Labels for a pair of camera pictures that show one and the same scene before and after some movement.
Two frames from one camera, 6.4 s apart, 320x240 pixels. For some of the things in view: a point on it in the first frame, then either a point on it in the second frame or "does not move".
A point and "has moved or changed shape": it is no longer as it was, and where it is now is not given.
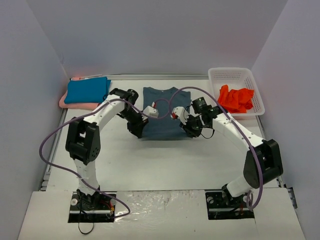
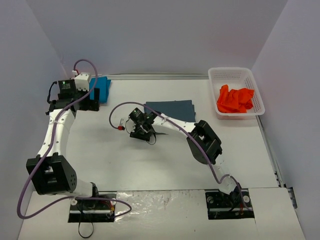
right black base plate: x=220 y=205 does not move
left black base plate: x=98 y=207 does not move
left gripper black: x=136 y=124 to x=94 y=99
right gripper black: x=191 y=127 to x=139 y=133
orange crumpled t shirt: x=236 y=100 does not move
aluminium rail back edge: x=183 y=76 does not move
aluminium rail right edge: x=289 y=191 does not move
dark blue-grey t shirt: x=158 y=105 has moved or changed shape
